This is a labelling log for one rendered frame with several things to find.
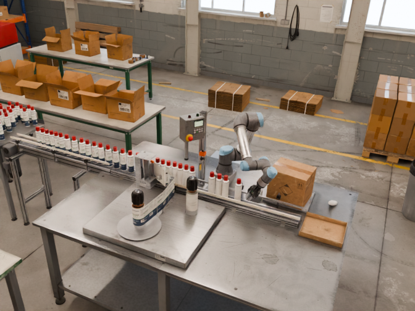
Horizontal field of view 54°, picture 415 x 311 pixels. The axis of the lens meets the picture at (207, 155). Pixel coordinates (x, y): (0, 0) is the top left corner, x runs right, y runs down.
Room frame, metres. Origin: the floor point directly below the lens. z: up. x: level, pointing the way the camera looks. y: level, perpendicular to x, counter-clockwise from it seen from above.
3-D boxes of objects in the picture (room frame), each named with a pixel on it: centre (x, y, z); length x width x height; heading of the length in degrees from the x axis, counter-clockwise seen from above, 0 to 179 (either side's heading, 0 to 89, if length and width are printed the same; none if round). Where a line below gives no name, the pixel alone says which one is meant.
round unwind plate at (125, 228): (2.25, 0.46, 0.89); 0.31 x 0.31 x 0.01
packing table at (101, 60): (7.16, 2.17, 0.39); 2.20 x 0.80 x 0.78; 66
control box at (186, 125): (2.85, 0.13, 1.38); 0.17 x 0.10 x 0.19; 122
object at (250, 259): (2.59, -0.02, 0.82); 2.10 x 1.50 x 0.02; 67
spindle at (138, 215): (2.25, 0.46, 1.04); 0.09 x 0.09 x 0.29
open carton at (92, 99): (4.63, 1.32, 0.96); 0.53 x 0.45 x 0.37; 158
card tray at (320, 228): (2.33, -0.85, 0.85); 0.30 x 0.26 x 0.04; 67
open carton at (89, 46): (7.09, 2.19, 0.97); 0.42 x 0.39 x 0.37; 154
